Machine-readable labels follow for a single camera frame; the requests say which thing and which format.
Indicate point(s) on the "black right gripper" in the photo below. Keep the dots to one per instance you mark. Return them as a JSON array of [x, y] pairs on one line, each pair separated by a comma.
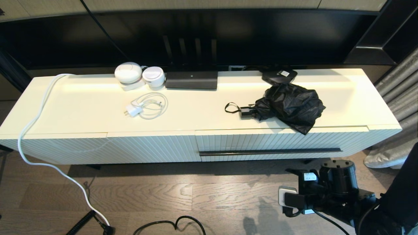
[[312, 189]]

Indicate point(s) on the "white fluted drawer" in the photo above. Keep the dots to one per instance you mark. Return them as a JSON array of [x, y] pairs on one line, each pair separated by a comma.
[[261, 142]]

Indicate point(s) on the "black umbrella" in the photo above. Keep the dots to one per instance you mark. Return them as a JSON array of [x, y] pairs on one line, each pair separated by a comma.
[[290, 104]]

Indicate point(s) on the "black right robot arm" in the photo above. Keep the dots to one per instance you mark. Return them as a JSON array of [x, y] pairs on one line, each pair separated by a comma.
[[338, 178]]

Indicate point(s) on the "white tv cabinet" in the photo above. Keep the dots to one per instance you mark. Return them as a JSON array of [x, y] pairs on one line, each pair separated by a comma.
[[81, 104]]

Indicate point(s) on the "small black set-top box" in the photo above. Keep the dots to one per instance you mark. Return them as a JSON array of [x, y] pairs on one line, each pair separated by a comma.
[[277, 76]]

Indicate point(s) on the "black router with antennas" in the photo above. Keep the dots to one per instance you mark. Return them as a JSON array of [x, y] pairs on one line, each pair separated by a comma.
[[191, 80]]

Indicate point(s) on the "black television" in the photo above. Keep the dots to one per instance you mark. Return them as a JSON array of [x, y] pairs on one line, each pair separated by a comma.
[[261, 36]]

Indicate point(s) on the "small white round device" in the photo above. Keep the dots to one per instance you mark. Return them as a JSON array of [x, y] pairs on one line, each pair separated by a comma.
[[153, 76]]

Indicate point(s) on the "white charger adapter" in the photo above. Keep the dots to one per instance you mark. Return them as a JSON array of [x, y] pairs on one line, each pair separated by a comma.
[[134, 110]]

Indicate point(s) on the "black shelf unit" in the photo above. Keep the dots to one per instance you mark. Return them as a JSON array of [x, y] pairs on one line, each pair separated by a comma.
[[401, 36]]

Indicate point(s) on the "large white round device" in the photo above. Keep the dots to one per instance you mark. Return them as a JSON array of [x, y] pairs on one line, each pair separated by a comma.
[[128, 72]]

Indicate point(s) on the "black power plug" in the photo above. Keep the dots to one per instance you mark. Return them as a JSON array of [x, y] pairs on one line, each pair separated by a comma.
[[107, 230]]

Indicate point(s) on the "dark grey curtain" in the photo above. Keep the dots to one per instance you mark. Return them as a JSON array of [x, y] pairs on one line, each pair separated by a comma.
[[13, 71]]

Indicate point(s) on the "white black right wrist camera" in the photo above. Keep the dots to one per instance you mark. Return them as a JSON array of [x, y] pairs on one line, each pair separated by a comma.
[[282, 195]]

